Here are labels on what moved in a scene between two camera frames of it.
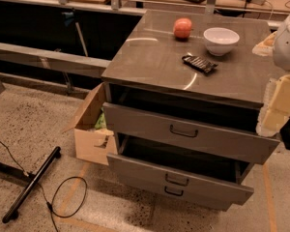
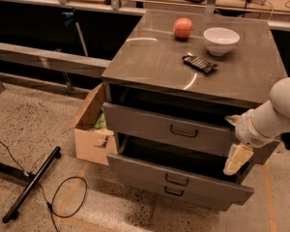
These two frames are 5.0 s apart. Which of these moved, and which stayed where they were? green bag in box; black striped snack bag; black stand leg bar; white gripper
Moved: white gripper
Stayed: black stand leg bar; green bag in box; black striped snack bag
